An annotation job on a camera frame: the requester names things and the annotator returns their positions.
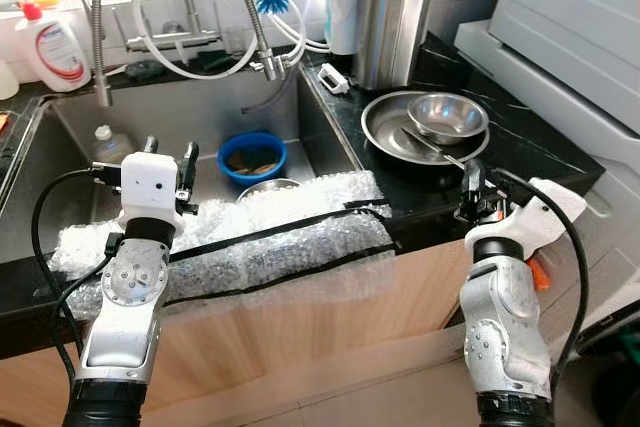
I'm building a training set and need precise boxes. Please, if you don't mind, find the clear plastic bottle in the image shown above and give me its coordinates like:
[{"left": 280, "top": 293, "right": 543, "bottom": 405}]
[{"left": 90, "top": 125, "right": 133, "bottom": 166}]

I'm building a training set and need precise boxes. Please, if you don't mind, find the stainless steel sink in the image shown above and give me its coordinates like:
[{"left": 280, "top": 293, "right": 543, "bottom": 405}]
[{"left": 0, "top": 72, "right": 363, "bottom": 268}]

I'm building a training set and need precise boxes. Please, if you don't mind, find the steel bowl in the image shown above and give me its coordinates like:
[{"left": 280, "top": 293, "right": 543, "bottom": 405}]
[
  {"left": 405, "top": 93, "right": 489, "bottom": 146},
  {"left": 237, "top": 178, "right": 301, "bottom": 200}
]

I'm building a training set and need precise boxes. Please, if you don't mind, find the dark green sponge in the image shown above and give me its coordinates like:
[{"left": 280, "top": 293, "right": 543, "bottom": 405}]
[{"left": 125, "top": 60, "right": 171, "bottom": 81}]

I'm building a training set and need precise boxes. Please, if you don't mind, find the orange plastic object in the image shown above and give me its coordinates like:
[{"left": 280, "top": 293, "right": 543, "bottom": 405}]
[{"left": 525, "top": 257, "right": 553, "bottom": 291}]

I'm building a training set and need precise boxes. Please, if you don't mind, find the blue plastic bowl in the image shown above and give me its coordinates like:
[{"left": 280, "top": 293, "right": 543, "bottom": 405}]
[{"left": 216, "top": 131, "right": 289, "bottom": 186}]

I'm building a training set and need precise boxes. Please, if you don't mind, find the round steel plate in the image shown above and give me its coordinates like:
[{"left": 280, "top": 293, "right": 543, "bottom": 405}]
[{"left": 361, "top": 90, "right": 491, "bottom": 166}]

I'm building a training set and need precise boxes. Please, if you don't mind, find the black tape strip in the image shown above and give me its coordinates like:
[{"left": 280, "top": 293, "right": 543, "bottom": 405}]
[
  {"left": 160, "top": 242, "right": 399, "bottom": 308},
  {"left": 165, "top": 201, "right": 391, "bottom": 262}
]

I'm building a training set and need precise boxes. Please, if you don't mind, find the steel faucet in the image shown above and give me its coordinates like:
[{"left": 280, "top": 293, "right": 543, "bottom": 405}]
[{"left": 125, "top": 0, "right": 226, "bottom": 53}]

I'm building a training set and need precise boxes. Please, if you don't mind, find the black scouring pad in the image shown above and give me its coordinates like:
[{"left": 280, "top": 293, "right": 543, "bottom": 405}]
[{"left": 197, "top": 47, "right": 241, "bottom": 71}]

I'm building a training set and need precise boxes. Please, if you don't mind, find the clear bubble wrap sheet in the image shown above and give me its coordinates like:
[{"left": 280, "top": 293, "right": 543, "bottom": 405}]
[{"left": 48, "top": 170, "right": 399, "bottom": 318}]

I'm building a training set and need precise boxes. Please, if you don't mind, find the white dish soap bottle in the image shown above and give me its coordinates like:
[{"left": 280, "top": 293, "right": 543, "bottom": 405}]
[{"left": 12, "top": 0, "right": 91, "bottom": 94}]

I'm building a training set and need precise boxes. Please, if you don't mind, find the white appliance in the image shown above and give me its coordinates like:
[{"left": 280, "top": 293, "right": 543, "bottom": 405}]
[{"left": 455, "top": 0, "right": 640, "bottom": 348}]

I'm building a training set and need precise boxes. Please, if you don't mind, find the stainless steel utensil canister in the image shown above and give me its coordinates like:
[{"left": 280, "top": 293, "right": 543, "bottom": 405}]
[{"left": 353, "top": 0, "right": 442, "bottom": 91}]

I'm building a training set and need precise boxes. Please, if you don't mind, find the wooden cabinet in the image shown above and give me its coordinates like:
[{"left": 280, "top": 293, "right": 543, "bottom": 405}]
[{"left": 0, "top": 237, "right": 501, "bottom": 427}]

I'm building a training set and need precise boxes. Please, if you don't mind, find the white cylindrical container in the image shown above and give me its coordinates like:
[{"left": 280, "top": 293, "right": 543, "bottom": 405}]
[{"left": 324, "top": 0, "right": 361, "bottom": 55}]

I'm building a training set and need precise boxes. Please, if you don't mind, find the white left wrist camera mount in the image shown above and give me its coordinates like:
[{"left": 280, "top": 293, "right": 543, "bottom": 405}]
[{"left": 118, "top": 152, "right": 186, "bottom": 223}]

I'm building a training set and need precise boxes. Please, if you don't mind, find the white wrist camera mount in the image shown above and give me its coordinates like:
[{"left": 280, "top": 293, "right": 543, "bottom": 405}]
[
  {"left": 118, "top": 152, "right": 186, "bottom": 223},
  {"left": 487, "top": 179, "right": 588, "bottom": 248}
]

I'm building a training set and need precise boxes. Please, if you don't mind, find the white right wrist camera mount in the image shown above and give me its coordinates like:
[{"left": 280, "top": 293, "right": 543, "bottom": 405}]
[{"left": 487, "top": 179, "right": 588, "bottom": 248}]

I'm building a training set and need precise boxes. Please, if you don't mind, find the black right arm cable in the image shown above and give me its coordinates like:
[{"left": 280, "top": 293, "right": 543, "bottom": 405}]
[{"left": 490, "top": 172, "right": 591, "bottom": 388}]

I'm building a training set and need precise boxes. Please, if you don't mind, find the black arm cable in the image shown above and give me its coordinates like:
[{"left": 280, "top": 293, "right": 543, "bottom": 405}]
[
  {"left": 490, "top": 172, "right": 591, "bottom": 388},
  {"left": 30, "top": 162, "right": 126, "bottom": 388}
]

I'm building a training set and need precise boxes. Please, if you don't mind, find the grey spring spout hose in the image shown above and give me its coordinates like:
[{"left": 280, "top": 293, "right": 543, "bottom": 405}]
[{"left": 88, "top": 0, "right": 136, "bottom": 108}]

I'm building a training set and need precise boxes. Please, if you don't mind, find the clear drain hose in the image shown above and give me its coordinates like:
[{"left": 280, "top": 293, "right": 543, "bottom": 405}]
[{"left": 242, "top": 63, "right": 301, "bottom": 113}]

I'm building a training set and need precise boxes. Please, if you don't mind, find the steel spring sprayer hose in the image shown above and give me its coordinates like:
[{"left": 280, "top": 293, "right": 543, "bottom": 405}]
[{"left": 205, "top": 0, "right": 286, "bottom": 81}]

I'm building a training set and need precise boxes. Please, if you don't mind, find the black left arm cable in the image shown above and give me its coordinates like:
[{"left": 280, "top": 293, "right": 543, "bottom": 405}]
[{"left": 30, "top": 162, "right": 126, "bottom": 388}]

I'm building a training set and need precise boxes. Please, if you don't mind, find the white water hose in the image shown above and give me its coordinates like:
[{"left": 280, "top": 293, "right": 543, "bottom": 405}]
[{"left": 130, "top": 0, "right": 333, "bottom": 80}]

